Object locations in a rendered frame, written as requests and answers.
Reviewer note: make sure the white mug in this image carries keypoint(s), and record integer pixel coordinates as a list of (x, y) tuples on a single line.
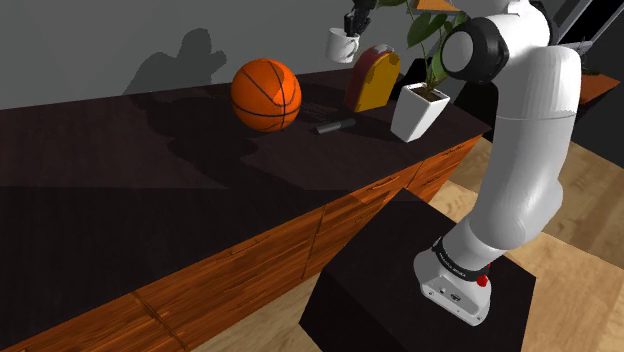
[(340, 48)]

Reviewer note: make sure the black flat keyboard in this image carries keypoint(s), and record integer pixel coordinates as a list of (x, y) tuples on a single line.
[(318, 110)]

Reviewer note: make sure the brown wooden table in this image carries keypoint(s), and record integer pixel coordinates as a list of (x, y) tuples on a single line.
[(596, 88)]

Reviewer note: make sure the orange basketball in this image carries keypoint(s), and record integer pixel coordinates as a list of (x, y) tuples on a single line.
[(265, 95)]

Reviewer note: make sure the black robot stand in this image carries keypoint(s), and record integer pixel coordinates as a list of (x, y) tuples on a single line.
[(390, 273)]

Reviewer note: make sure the dark grey marker pen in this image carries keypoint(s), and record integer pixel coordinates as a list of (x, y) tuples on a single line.
[(334, 126)]

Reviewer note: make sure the wooden drawer chest, dark top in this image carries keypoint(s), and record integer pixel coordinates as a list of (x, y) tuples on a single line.
[(146, 195)]

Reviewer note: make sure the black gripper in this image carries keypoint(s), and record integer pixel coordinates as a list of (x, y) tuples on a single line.
[(362, 8)]

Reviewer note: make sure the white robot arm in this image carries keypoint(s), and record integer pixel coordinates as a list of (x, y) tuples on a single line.
[(529, 146)]

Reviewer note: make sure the red and yellow toaster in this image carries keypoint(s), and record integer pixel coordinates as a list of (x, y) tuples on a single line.
[(374, 83)]

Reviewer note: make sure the green plant in white pot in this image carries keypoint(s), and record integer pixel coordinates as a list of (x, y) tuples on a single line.
[(417, 114)]

